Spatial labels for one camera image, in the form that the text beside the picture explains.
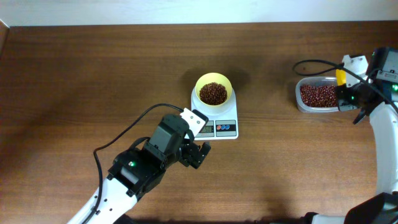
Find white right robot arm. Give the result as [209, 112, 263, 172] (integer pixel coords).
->
[300, 47, 397, 224]

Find beans in yellow bowl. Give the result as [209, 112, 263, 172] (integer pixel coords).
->
[199, 82, 228, 106]

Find red adzuki beans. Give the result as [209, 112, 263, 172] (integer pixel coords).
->
[300, 85, 338, 108]

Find yellow plastic bowl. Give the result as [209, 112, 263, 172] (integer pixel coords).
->
[194, 73, 233, 106]

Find yellow plastic scoop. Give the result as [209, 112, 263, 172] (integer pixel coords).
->
[336, 69, 346, 86]

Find clear plastic bean container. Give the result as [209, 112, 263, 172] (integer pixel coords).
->
[295, 77, 338, 113]

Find white digital kitchen scale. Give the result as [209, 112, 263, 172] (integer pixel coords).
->
[191, 88, 239, 141]

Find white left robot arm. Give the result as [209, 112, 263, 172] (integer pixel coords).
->
[69, 109, 211, 223]

